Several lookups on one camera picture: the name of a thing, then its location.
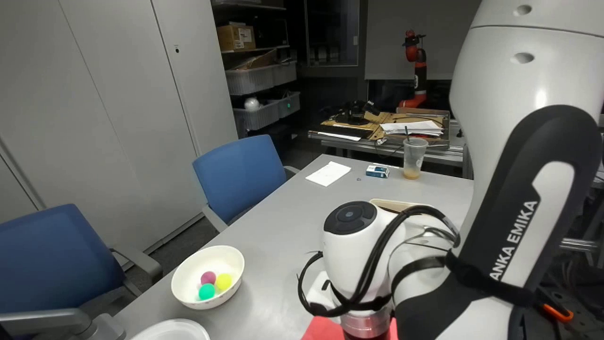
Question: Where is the orange shirt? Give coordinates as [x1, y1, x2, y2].
[301, 316, 403, 340]

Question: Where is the white paper sheet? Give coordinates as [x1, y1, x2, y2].
[305, 161, 354, 190]

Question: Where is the grey workbench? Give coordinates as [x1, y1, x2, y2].
[308, 110, 471, 171]

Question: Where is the blue office chair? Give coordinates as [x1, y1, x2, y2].
[0, 203, 165, 340]
[191, 133, 301, 235]

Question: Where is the grey storage bin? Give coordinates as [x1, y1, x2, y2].
[225, 59, 299, 99]
[233, 93, 303, 135]

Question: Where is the black tool pile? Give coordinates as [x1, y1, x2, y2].
[331, 101, 380, 127]

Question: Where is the clear plastic cup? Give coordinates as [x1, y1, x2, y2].
[403, 137, 431, 182]

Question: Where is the stack of white papers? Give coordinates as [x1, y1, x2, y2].
[380, 120, 446, 140]

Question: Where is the yellow ball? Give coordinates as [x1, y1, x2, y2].
[214, 273, 235, 293]

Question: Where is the cardboard box on shelf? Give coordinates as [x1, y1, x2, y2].
[216, 21, 257, 54]

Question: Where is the dark shelf unit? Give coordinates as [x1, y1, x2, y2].
[210, 0, 307, 140]

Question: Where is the white bowl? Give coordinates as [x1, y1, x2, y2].
[171, 244, 248, 312]

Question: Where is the white plate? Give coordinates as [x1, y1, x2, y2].
[131, 318, 212, 340]

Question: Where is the grey storage cabinet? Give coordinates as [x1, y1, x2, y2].
[0, 0, 241, 254]

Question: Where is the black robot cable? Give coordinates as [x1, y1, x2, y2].
[297, 205, 465, 320]

